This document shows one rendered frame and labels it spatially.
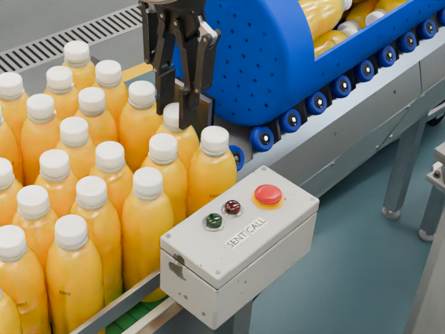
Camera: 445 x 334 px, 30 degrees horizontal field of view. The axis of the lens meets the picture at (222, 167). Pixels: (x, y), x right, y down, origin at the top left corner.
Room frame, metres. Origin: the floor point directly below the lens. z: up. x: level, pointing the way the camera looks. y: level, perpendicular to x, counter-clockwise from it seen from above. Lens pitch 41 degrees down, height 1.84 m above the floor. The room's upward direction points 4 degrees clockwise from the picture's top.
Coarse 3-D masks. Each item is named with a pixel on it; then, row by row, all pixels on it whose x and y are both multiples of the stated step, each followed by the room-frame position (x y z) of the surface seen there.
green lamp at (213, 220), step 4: (208, 216) 0.75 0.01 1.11; (212, 216) 0.75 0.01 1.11; (216, 216) 0.75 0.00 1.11; (220, 216) 0.75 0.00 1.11; (208, 220) 0.74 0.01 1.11; (212, 220) 0.74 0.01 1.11; (216, 220) 0.74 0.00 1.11; (220, 220) 0.75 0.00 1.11; (208, 224) 0.74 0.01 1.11; (212, 224) 0.74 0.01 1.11; (216, 224) 0.74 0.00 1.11; (220, 224) 0.74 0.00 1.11
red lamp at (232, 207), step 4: (232, 200) 0.78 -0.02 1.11; (224, 204) 0.78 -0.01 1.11; (228, 204) 0.77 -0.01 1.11; (232, 204) 0.77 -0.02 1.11; (236, 204) 0.78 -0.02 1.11; (224, 208) 0.77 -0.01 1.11; (228, 208) 0.77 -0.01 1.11; (232, 208) 0.77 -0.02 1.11; (236, 208) 0.77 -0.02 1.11; (240, 208) 0.77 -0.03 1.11; (228, 212) 0.77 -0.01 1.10; (232, 212) 0.77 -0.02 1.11; (236, 212) 0.77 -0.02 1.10
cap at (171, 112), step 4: (168, 104) 0.97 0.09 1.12; (172, 104) 0.97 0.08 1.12; (176, 104) 0.97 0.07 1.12; (164, 108) 0.96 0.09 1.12; (168, 108) 0.96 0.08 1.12; (172, 108) 0.96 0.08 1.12; (176, 108) 0.96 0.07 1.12; (164, 112) 0.95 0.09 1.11; (168, 112) 0.95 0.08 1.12; (172, 112) 0.95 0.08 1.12; (176, 112) 0.95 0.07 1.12; (164, 116) 0.95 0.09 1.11; (168, 116) 0.94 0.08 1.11; (172, 116) 0.94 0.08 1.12; (176, 116) 0.94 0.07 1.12; (164, 120) 0.95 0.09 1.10; (168, 120) 0.94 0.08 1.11; (172, 120) 0.94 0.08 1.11; (176, 120) 0.94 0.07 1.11; (168, 124) 0.94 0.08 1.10; (172, 124) 0.94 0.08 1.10; (176, 124) 0.94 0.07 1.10
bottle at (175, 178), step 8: (176, 152) 0.89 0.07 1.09; (144, 160) 0.88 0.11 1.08; (152, 160) 0.87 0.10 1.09; (160, 160) 0.87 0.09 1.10; (168, 160) 0.87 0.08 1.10; (176, 160) 0.88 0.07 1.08; (160, 168) 0.86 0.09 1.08; (168, 168) 0.87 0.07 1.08; (176, 168) 0.87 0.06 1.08; (184, 168) 0.89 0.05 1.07; (168, 176) 0.86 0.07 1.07; (176, 176) 0.86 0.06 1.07; (184, 176) 0.88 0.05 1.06; (168, 184) 0.85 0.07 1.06; (176, 184) 0.86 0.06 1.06; (184, 184) 0.87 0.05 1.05; (168, 192) 0.85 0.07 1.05; (176, 192) 0.86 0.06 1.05; (184, 192) 0.87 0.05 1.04; (176, 200) 0.86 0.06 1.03; (184, 200) 0.87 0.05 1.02; (176, 208) 0.86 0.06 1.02; (184, 208) 0.87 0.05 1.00; (176, 216) 0.86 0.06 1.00; (184, 216) 0.87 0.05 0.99; (176, 224) 0.86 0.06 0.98
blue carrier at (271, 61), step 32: (224, 0) 1.17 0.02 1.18; (256, 0) 1.12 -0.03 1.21; (288, 0) 1.14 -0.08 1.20; (416, 0) 1.35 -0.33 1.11; (224, 32) 1.16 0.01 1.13; (256, 32) 1.12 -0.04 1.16; (288, 32) 1.10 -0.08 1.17; (384, 32) 1.28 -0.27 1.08; (224, 64) 1.16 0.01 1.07; (256, 64) 1.11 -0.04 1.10; (288, 64) 1.08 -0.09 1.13; (320, 64) 1.13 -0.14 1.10; (352, 64) 1.24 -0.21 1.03; (224, 96) 1.15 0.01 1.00; (256, 96) 1.11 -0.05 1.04; (288, 96) 1.08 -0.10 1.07
